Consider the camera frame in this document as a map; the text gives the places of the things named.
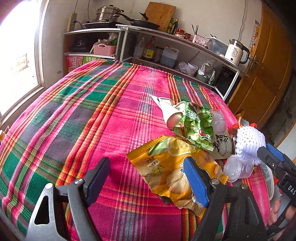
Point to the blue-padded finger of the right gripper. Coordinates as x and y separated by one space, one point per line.
282 167

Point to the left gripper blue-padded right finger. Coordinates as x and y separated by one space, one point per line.
244 221

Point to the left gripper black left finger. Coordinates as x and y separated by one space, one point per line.
48 220

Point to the white foam fruit net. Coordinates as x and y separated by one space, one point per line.
248 141

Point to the clear plastic cup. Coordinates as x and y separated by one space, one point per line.
218 122
236 168

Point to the green snack bag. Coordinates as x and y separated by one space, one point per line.
195 125

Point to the yellow chip bag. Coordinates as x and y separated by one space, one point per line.
160 163

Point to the right hand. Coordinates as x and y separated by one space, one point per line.
274 216

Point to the brown printed snack wrapper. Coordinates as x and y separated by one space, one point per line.
223 146

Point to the wooden door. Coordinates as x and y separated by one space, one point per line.
268 73

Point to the pink plaid tablecloth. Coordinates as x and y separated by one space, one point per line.
101 109

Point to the white electric kettle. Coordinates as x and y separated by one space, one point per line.
237 53

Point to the clear plastic container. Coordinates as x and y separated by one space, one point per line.
216 46

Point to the white metal shelf rack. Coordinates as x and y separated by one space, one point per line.
214 73

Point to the pink chopstick holder box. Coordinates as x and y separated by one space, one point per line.
200 41

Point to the white oil jug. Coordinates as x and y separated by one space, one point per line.
169 56

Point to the green cardboard box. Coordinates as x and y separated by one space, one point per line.
87 59

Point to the dark sauce bottle yellow label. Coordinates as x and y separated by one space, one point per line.
149 49

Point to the dark soy sauce bottle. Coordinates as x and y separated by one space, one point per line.
174 27

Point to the pink plastic basket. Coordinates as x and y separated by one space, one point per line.
104 50

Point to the wooden cutting board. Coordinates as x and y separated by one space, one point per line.
160 14

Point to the white power strip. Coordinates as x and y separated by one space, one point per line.
71 22

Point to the black induction cooker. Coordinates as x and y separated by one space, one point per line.
98 24

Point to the black frying pan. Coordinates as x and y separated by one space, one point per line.
140 23

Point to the steel steamer pot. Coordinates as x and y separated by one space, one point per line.
108 13

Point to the window frame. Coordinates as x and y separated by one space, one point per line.
22 76

